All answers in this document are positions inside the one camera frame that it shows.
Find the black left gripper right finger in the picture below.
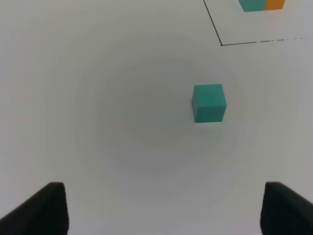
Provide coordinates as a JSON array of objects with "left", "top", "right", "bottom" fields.
[{"left": 260, "top": 182, "right": 313, "bottom": 235}]

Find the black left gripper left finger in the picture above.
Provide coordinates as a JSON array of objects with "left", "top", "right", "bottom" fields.
[{"left": 0, "top": 182, "right": 69, "bottom": 235}]

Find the template orange cube block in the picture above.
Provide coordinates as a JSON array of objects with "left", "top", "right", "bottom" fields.
[{"left": 264, "top": 0, "right": 285, "bottom": 11}]

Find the template teal cube block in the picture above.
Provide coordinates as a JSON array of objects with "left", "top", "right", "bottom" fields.
[{"left": 239, "top": 0, "right": 267, "bottom": 12}]

